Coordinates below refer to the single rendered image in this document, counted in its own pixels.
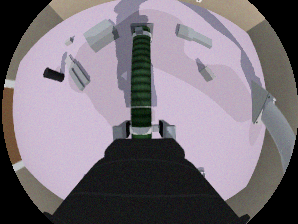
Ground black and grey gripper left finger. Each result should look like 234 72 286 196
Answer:
112 120 131 141

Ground black cylinder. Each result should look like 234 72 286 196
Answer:
43 67 65 82

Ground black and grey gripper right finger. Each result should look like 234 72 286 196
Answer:
159 120 176 140

